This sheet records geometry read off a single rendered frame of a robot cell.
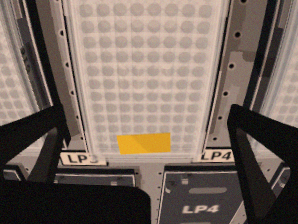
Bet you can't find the clear plastic microplate lid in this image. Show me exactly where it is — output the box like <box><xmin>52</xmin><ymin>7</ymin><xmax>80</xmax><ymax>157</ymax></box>
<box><xmin>0</xmin><ymin>0</ymin><xmax>47</xmax><ymax>156</ymax></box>

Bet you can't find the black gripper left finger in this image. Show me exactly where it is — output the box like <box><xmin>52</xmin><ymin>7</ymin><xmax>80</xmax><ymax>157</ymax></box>
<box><xmin>0</xmin><ymin>103</ymin><xmax>67</xmax><ymax>183</ymax></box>

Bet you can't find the clear plastic well plate lid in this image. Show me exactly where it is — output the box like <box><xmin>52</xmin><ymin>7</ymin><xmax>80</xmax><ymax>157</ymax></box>
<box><xmin>252</xmin><ymin>7</ymin><xmax>298</xmax><ymax>159</ymax></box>

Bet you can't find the clear plastic plate lid with yellow tape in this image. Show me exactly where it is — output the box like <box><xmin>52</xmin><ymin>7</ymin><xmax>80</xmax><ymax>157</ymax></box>
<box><xmin>63</xmin><ymin>0</ymin><xmax>228</xmax><ymax>163</ymax></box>

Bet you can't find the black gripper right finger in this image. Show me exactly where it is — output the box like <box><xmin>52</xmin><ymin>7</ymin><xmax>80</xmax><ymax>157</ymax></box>
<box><xmin>227</xmin><ymin>104</ymin><xmax>298</xmax><ymax>224</ymax></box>

